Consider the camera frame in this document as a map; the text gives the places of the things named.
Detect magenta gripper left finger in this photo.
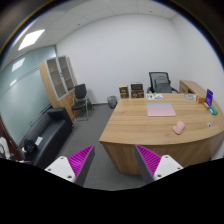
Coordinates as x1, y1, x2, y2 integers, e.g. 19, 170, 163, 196
46, 145, 95, 186

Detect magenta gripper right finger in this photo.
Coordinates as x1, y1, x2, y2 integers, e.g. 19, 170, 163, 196
134, 145, 182, 184

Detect pink computer mouse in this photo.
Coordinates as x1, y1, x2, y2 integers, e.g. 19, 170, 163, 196
173, 121, 185, 135

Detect pink and blue mouse pad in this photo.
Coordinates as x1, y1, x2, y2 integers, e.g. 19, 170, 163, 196
147, 103, 176, 117

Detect black leather sofa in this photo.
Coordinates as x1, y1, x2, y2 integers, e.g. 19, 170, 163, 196
17, 107, 74, 169

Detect white paper on sofa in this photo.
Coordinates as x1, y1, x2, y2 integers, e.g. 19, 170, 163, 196
35, 137, 43, 146

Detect black bag on sofa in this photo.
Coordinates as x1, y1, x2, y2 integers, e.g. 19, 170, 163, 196
22, 139, 37, 156

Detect large wooden office desk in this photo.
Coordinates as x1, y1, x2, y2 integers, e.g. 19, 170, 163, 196
100, 94, 224, 174

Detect black visitor chair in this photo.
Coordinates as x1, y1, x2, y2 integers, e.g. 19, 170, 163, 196
72, 84, 88, 111

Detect green and white papers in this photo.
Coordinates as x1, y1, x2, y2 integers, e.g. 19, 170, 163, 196
146, 93, 163, 100

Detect dark mesh waste bin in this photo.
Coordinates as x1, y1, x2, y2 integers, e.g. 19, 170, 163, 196
107, 96, 117, 109

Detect dark framed box on desk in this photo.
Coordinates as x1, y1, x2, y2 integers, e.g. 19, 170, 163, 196
131, 83, 144, 98

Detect round glass ashtray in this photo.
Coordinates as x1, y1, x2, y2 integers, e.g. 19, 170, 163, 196
184, 93, 196, 100

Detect brown box on desk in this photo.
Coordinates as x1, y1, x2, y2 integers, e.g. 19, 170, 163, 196
119, 85, 129, 98

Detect orange small box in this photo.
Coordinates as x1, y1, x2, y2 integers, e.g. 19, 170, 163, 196
196, 96, 205, 104

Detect teal small bottle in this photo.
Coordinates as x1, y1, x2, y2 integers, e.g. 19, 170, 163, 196
209, 106, 218, 115

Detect grey mesh office chair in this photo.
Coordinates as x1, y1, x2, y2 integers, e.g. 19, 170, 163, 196
147, 72, 177, 93

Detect wooden side credenza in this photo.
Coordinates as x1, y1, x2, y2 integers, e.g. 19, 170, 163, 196
179, 79, 214, 101

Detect purple standing sign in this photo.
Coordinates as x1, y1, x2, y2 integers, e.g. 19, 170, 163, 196
205, 89, 213, 106

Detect wooden glass-door cabinet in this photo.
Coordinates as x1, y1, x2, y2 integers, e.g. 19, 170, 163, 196
39, 56, 77, 120

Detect ceiling light panel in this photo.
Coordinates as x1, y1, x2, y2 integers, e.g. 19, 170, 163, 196
18, 29, 44, 50

